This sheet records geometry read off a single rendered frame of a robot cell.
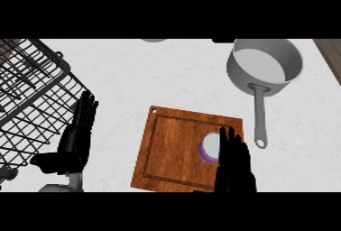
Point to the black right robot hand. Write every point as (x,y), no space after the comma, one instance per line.
(233,168)

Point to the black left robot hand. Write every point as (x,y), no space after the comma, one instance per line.
(72,144)

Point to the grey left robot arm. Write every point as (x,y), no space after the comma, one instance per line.
(66,183)

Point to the purple-rimmed can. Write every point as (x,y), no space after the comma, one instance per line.
(209,148)

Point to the brown wooden cutting board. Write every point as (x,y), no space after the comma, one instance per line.
(177,150)

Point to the grey metal pot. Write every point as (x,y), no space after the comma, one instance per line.
(261,72)

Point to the grey round object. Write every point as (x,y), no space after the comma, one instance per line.
(153,40)

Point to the black object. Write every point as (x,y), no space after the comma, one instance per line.
(223,40)

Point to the brown wooden panel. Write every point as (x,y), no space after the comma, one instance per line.
(330,54)

